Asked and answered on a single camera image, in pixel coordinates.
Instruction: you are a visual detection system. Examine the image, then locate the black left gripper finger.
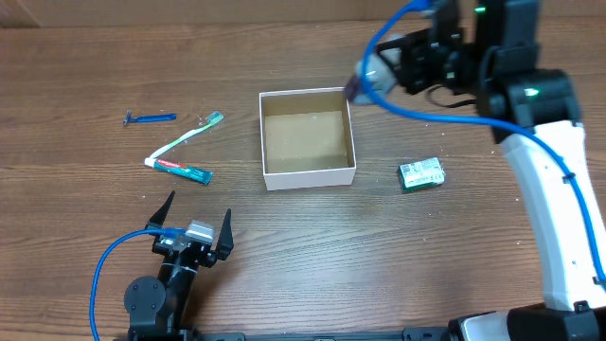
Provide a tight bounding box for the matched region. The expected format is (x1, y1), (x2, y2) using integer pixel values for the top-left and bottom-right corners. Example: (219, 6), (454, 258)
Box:
(145, 190), (175, 229)
(215, 208), (234, 260)

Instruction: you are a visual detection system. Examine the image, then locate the green red toothpaste tube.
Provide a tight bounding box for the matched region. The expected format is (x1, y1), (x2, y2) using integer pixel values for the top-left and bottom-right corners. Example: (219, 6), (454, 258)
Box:
(144, 157), (213, 185)

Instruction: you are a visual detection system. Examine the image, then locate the green white soap bar pack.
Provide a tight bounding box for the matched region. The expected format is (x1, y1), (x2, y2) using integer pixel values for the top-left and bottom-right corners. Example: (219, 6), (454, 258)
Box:
(398, 157), (446, 191)

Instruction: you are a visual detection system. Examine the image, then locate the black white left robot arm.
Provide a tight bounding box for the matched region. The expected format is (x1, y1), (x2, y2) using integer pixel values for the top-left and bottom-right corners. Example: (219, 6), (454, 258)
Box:
(124, 194), (234, 340)

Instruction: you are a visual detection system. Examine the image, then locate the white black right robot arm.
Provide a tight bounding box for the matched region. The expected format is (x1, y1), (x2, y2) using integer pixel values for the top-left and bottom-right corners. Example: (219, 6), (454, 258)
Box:
(367, 1), (605, 340)

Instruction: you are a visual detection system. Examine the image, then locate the blue disposable razor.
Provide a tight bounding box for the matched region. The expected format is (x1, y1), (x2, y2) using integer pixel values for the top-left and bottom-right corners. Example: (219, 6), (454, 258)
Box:
(123, 110), (177, 126)

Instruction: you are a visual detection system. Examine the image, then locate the white green toothbrush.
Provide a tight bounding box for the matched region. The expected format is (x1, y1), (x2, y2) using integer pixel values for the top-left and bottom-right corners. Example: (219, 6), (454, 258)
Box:
(150, 111), (224, 158)

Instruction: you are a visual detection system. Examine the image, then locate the white cardboard box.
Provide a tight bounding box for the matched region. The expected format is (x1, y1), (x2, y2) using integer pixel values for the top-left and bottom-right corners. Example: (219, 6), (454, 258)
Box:
(258, 87), (357, 191)

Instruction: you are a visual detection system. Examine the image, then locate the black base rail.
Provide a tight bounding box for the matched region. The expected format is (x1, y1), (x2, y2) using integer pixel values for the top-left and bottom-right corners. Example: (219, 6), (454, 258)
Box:
(194, 327), (457, 341)

